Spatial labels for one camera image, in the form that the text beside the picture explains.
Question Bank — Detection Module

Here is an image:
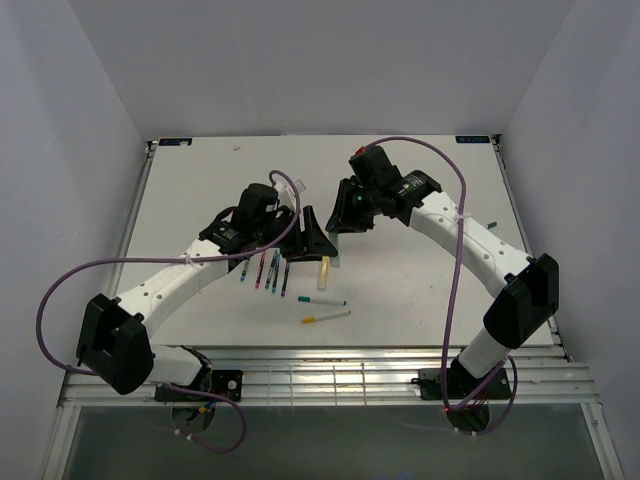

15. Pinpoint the right blue corner label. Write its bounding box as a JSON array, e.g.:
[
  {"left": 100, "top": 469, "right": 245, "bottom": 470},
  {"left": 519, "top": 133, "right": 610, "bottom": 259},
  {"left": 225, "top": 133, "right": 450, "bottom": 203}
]
[{"left": 455, "top": 135, "right": 491, "bottom": 144}]

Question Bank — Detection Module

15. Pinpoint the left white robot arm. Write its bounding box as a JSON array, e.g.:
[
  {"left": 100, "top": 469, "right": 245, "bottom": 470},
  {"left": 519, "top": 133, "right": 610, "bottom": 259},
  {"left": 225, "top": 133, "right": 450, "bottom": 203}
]
[{"left": 76, "top": 206, "right": 338, "bottom": 400}]

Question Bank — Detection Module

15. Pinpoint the blue corner label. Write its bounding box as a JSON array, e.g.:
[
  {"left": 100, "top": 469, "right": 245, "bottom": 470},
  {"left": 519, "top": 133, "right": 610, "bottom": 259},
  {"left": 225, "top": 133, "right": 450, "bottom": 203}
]
[
  {"left": 158, "top": 137, "right": 193, "bottom": 147},
  {"left": 455, "top": 135, "right": 491, "bottom": 144}
]

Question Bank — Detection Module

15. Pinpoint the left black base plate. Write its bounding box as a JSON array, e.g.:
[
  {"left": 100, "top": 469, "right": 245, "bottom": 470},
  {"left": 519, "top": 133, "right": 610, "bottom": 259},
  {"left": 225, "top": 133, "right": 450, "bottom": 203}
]
[{"left": 154, "top": 368, "right": 244, "bottom": 403}]

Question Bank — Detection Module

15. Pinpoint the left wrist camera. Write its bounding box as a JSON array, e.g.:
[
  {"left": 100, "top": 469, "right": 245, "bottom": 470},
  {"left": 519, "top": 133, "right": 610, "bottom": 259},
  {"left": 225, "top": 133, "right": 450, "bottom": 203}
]
[{"left": 231, "top": 182, "right": 295, "bottom": 230}]

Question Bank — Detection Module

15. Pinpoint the dark blue pen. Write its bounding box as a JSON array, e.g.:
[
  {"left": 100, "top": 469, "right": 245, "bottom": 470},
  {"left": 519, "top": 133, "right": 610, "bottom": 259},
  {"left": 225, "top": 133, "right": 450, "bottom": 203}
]
[{"left": 271, "top": 250, "right": 281, "bottom": 294}]

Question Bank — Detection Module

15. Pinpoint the yellow highlighter body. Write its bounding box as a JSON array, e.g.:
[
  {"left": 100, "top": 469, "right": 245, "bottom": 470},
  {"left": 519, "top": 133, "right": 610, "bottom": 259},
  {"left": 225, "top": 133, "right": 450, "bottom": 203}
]
[{"left": 316, "top": 256, "right": 330, "bottom": 292}]

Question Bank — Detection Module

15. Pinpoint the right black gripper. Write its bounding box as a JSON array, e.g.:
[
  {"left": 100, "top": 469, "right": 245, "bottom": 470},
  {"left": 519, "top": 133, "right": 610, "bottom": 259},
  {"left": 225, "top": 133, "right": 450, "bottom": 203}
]
[{"left": 326, "top": 179, "right": 380, "bottom": 234}]

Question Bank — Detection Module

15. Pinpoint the green capped white marker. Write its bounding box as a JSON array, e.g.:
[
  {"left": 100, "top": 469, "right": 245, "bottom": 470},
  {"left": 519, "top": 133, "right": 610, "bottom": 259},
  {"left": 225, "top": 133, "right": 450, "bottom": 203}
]
[{"left": 297, "top": 295, "right": 347, "bottom": 306}]

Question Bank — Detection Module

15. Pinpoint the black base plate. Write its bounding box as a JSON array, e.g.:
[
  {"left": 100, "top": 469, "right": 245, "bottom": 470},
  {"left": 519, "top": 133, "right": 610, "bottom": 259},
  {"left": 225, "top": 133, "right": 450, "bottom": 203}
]
[
  {"left": 410, "top": 368, "right": 512, "bottom": 401},
  {"left": 154, "top": 368, "right": 244, "bottom": 403}
]

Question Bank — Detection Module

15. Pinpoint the green pen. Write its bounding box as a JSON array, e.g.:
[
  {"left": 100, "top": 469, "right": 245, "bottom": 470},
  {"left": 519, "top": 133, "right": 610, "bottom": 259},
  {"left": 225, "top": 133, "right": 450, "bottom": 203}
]
[{"left": 264, "top": 250, "right": 278, "bottom": 289}]

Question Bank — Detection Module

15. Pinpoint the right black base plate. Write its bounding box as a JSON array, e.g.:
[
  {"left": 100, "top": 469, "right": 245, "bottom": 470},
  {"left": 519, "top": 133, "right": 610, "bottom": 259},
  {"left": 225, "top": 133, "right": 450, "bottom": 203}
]
[{"left": 410, "top": 368, "right": 512, "bottom": 401}]

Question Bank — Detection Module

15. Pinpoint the aluminium frame rail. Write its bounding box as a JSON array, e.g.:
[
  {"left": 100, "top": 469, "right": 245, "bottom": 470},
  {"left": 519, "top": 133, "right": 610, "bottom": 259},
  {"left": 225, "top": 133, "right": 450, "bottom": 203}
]
[{"left": 57, "top": 347, "right": 601, "bottom": 409}]

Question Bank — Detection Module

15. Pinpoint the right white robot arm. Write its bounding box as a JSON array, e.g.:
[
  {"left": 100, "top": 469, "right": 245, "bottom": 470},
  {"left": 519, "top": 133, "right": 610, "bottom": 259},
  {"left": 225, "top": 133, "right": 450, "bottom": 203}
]
[{"left": 327, "top": 171, "right": 559, "bottom": 397}]

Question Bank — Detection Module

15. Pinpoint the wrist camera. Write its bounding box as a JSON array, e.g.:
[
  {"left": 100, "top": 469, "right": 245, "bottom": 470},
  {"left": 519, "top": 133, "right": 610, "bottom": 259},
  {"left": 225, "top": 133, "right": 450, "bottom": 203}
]
[
  {"left": 348, "top": 146, "right": 402, "bottom": 190},
  {"left": 231, "top": 182, "right": 295, "bottom": 230}
]

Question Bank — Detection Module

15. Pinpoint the yellow capped white marker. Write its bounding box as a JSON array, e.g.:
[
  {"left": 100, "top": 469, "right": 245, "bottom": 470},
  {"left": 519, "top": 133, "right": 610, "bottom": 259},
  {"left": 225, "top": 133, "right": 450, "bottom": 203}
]
[{"left": 301, "top": 310, "right": 352, "bottom": 325}]

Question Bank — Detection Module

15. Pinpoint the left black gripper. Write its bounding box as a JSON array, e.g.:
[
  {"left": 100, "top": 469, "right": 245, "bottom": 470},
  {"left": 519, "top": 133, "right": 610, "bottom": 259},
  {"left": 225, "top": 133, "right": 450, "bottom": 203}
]
[{"left": 254, "top": 205, "right": 338, "bottom": 263}]

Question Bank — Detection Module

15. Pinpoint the light green highlighter body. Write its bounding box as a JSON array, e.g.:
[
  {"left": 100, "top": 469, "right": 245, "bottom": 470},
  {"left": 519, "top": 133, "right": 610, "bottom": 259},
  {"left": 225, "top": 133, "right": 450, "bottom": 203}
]
[{"left": 328, "top": 232, "right": 340, "bottom": 269}]

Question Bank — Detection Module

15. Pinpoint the left blue corner label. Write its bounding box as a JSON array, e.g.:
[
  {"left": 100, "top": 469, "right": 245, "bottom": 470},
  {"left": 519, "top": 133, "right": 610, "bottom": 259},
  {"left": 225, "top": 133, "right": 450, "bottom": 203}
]
[{"left": 158, "top": 137, "right": 193, "bottom": 147}]

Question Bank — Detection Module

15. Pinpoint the purple pen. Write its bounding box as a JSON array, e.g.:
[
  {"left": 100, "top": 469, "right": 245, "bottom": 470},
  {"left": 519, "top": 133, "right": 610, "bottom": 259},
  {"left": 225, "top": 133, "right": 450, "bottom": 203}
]
[{"left": 280, "top": 262, "right": 291, "bottom": 297}]

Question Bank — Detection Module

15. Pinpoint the red pen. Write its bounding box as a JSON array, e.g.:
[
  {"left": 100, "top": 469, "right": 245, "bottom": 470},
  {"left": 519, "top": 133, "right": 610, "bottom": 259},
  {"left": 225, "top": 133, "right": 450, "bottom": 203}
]
[{"left": 254, "top": 251, "right": 267, "bottom": 289}]

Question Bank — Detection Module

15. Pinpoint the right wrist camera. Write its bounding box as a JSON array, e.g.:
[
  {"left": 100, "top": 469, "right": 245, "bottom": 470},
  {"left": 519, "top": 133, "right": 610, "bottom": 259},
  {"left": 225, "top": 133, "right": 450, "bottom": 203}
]
[{"left": 348, "top": 146, "right": 402, "bottom": 190}]

